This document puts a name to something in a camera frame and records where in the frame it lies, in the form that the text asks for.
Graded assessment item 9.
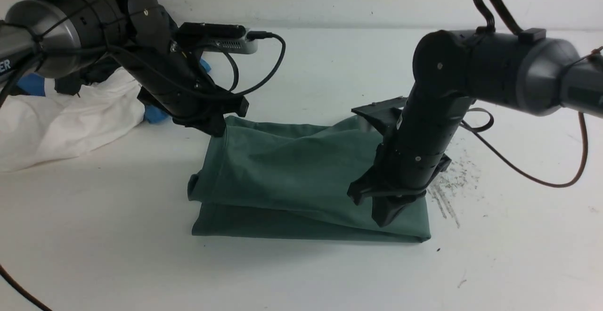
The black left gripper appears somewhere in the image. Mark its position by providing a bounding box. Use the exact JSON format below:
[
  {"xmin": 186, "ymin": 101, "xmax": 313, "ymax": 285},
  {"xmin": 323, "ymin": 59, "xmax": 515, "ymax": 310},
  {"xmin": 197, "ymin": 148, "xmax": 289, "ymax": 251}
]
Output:
[{"xmin": 120, "ymin": 46, "xmax": 249, "ymax": 137}]

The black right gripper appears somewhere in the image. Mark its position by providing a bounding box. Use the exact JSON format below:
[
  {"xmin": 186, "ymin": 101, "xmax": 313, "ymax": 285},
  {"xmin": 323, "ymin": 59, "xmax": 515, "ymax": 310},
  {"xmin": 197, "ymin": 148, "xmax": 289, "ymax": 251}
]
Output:
[{"xmin": 348, "ymin": 88, "xmax": 473, "ymax": 228}]

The green long-sleeve top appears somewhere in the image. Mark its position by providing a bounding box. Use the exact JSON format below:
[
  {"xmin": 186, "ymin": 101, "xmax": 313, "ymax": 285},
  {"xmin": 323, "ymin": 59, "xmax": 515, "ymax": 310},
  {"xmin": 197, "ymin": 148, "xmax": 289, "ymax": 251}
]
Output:
[{"xmin": 187, "ymin": 116, "xmax": 431, "ymax": 243}]

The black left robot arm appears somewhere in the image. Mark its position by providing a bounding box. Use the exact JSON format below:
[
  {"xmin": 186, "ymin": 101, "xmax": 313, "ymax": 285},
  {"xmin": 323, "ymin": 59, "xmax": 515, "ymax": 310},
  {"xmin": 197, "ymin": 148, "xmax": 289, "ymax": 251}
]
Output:
[{"xmin": 1, "ymin": 0, "xmax": 249, "ymax": 137}]

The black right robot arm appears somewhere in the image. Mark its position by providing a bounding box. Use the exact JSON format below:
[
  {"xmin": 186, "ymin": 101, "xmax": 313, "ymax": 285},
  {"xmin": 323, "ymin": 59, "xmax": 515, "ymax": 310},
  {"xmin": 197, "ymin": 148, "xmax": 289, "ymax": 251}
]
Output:
[{"xmin": 347, "ymin": 28, "xmax": 602, "ymax": 227}]

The dark grey garment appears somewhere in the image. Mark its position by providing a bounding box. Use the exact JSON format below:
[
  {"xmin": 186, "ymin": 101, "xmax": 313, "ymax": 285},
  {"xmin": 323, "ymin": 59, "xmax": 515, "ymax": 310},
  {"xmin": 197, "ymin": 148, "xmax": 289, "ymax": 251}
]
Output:
[{"xmin": 55, "ymin": 0, "xmax": 155, "ymax": 96}]

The blue garment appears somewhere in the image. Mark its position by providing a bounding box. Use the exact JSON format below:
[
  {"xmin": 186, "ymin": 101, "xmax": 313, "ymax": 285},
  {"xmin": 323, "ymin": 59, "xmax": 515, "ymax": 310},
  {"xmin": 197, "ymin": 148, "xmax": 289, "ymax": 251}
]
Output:
[{"xmin": 16, "ymin": 57, "xmax": 212, "ymax": 125}]

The white garment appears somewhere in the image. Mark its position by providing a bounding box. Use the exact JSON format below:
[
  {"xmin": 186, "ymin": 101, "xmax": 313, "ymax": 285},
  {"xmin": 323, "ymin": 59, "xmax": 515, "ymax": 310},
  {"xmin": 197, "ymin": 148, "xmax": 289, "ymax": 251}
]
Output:
[{"xmin": 0, "ymin": 68, "xmax": 145, "ymax": 172}]

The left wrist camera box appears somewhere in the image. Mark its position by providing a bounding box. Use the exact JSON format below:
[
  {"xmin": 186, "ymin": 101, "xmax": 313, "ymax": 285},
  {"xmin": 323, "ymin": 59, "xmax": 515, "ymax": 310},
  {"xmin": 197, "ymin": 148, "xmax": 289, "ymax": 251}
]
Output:
[{"xmin": 174, "ymin": 23, "xmax": 258, "ymax": 55}]

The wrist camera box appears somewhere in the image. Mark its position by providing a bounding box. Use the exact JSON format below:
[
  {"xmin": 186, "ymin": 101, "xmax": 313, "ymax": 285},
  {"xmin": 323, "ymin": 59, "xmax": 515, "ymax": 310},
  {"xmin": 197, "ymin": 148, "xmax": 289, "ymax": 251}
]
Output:
[
  {"xmin": 174, "ymin": 23, "xmax": 258, "ymax": 55},
  {"xmin": 351, "ymin": 97, "xmax": 407, "ymax": 135}
]

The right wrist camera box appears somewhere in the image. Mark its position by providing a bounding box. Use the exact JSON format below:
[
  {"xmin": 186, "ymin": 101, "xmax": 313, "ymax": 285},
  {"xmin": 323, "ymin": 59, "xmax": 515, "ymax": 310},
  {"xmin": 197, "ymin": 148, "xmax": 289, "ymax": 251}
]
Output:
[{"xmin": 351, "ymin": 97, "xmax": 407, "ymax": 135}]

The black left camera cable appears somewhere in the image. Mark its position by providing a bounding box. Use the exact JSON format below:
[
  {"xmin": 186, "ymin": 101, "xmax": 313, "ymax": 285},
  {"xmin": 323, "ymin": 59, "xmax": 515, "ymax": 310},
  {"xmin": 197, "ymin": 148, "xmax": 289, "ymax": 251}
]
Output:
[{"xmin": 0, "ymin": 31, "xmax": 287, "ymax": 311}]

